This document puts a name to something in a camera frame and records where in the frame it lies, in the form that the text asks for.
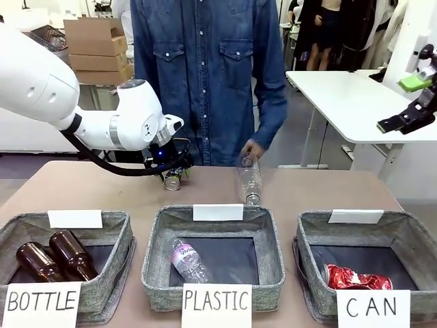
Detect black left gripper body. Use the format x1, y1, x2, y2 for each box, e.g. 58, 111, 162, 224
143, 138, 194, 175

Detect silver green tin can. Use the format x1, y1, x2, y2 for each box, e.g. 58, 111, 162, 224
163, 172, 184, 191

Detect large clear plastic bottle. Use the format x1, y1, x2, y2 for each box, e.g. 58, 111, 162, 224
236, 153, 263, 206

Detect brown glass bottle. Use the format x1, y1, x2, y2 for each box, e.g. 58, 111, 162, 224
48, 230, 100, 283
16, 241, 68, 284

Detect crushed red soda can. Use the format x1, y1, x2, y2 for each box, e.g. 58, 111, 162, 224
322, 262, 394, 291

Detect person's left denim forearm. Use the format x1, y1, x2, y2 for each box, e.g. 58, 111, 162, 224
251, 81, 288, 153

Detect grey fabric plastic basket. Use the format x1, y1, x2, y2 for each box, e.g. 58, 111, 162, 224
141, 204, 286, 312

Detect grey fabric bottle basket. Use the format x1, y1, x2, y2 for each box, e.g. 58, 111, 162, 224
0, 210, 137, 325

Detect white folded can label card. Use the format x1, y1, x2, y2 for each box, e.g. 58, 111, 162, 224
327, 208, 385, 225

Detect grey fabric can basket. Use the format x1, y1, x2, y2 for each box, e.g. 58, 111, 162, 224
292, 210, 437, 324

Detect white CAN sign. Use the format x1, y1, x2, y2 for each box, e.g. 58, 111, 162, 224
336, 289, 411, 328

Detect person's left hand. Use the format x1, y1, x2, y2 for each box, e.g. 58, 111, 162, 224
241, 138, 269, 161

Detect white folded plastic label card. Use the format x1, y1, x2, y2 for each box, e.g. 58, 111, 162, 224
193, 204, 244, 222

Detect white desk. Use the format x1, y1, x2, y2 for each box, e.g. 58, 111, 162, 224
285, 69, 437, 185

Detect bystander in black coat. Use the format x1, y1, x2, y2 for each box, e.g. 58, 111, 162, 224
343, 0, 389, 70

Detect person's denim shirt torso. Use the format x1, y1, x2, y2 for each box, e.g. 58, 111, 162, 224
130, 0, 287, 167

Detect pink-labelled clear plastic bottle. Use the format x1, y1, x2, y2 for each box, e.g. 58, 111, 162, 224
169, 238, 211, 284

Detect white folded bottle label card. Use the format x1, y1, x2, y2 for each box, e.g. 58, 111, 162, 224
47, 210, 103, 229

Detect bystander in dark skirt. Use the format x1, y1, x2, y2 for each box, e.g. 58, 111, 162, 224
307, 0, 342, 72

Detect flat cardboard box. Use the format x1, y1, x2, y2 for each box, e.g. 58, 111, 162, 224
69, 53, 129, 72
75, 66, 134, 85

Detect white PLASTIC sign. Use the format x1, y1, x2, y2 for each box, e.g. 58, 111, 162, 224
181, 283, 253, 328

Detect large open cardboard box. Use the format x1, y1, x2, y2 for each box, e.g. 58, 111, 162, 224
63, 17, 128, 57

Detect white low cabinet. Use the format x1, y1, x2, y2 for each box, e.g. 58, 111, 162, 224
0, 105, 81, 154

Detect white BOTTLE sign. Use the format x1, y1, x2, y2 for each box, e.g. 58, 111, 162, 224
5, 282, 82, 328

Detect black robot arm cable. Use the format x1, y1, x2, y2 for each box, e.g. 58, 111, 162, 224
61, 128, 171, 178

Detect metal wire tray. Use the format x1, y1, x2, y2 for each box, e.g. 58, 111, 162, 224
31, 29, 69, 52

